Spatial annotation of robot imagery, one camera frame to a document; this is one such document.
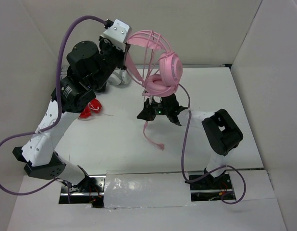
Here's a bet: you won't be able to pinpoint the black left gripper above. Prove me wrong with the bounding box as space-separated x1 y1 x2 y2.
90 34 129 90

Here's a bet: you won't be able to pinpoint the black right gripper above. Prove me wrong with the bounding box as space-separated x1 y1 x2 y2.
137 97 170 121

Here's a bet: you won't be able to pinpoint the pink headphones with cable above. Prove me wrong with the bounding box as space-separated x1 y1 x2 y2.
125 30 183 150

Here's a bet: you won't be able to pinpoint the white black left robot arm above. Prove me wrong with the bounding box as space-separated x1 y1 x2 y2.
12 37 130 192

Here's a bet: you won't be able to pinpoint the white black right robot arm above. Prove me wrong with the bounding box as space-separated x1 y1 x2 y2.
137 94 243 189

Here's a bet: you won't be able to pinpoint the white grey gaming headphones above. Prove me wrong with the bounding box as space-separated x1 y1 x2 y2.
107 68 131 86

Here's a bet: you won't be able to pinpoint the red headphones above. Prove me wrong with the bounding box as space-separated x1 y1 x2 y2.
79 99 102 119

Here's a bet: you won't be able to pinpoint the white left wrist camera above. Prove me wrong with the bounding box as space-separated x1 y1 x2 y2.
101 19 132 52

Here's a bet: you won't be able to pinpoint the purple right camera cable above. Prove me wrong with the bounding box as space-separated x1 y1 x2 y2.
178 84 247 205

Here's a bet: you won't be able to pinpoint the purple camera cable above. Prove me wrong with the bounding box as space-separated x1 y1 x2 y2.
0 14 108 204
178 84 247 205

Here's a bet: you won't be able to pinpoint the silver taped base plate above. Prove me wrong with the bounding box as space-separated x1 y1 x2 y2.
59 170 237 208

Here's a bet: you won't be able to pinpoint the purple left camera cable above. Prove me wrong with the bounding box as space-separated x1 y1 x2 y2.
0 14 108 204

